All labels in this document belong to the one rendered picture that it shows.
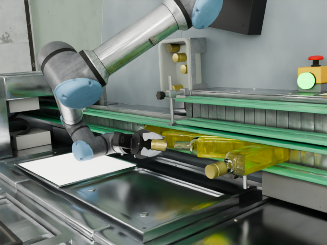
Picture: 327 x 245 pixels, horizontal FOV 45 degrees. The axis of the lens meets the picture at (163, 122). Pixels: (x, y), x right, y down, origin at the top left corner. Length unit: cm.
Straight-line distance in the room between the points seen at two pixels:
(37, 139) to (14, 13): 293
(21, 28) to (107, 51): 385
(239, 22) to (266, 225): 62
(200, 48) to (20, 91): 91
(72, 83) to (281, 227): 65
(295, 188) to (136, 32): 61
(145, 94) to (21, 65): 322
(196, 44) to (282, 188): 60
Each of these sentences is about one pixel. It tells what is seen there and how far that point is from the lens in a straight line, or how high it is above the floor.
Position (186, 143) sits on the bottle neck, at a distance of 120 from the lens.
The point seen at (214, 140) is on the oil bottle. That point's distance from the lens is 116.
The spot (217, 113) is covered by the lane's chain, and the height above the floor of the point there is 88.
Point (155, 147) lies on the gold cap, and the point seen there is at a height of 108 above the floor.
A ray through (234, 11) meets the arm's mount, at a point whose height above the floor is 82.
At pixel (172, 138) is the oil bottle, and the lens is 131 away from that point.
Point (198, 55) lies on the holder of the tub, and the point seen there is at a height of 79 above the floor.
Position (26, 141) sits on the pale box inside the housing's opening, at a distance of 213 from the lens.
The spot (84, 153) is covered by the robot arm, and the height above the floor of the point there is 119.
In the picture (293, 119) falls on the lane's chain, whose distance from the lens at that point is 112.
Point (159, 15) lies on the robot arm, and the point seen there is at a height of 111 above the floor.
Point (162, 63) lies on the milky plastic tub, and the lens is 156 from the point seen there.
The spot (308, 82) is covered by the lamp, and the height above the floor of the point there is 85.
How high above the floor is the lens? 180
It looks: 38 degrees down
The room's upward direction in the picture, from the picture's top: 101 degrees counter-clockwise
